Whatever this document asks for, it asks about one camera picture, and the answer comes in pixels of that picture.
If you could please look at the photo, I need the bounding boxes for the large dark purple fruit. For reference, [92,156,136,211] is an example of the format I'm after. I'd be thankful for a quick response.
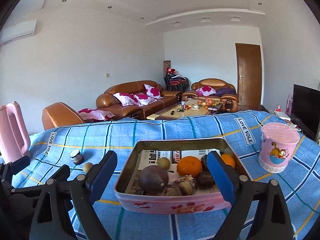
[138,165,169,195]

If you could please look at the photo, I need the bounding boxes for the dark passion fruit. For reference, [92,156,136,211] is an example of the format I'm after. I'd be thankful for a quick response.
[196,170,215,189]

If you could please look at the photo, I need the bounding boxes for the brown wooden door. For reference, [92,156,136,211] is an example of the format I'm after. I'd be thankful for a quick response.
[235,43,262,108]

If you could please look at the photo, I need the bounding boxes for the small yellow-green fruit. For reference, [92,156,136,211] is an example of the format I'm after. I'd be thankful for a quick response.
[157,157,171,170]

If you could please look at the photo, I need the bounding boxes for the pink tin box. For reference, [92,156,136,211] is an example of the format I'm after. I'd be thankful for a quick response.
[114,138,248,215]

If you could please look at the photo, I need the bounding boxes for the pink floral blanket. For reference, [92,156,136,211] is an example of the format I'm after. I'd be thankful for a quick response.
[78,108,115,122]

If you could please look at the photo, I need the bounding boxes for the large orange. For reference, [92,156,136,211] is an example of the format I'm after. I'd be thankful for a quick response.
[177,156,202,177]

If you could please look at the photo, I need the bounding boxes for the black television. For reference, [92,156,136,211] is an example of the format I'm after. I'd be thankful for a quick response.
[290,84,320,141]

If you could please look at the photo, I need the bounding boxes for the brown leather armchair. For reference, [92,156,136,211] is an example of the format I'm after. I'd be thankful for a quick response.
[182,78,239,112]

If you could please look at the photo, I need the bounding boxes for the white air conditioner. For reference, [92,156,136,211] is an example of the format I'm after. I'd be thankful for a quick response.
[1,19,37,45]

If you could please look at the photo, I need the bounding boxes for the wooden coffee table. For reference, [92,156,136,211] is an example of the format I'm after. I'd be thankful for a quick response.
[146,99,222,120]

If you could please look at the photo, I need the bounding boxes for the blue plaid tablecloth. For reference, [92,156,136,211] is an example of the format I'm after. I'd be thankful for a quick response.
[12,110,319,239]

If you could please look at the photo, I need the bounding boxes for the pink cartoon cup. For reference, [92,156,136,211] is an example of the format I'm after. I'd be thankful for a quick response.
[258,122,300,173]

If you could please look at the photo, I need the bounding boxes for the stacked dark chairs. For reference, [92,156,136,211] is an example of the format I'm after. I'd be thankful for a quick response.
[163,74,190,93]

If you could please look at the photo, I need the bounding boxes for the brown leather chaise end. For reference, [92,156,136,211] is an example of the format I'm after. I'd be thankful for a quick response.
[42,102,85,130]

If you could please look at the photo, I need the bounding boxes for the green-brown kiwi fruit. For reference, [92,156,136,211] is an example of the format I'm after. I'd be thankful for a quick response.
[82,163,93,173]

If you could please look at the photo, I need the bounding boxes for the small orange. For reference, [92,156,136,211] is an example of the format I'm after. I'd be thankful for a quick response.
[221,153,236,168]

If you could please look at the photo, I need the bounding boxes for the brown leather three-seat sofa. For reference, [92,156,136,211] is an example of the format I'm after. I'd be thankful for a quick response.
[96,80,181,120]

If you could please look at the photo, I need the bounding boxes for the pink electric kettle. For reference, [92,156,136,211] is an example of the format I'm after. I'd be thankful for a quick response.
[0,101,30,164]

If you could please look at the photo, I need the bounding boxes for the peeled brown fruit piece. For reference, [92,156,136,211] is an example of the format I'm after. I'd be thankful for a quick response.
[174,175,197,196]

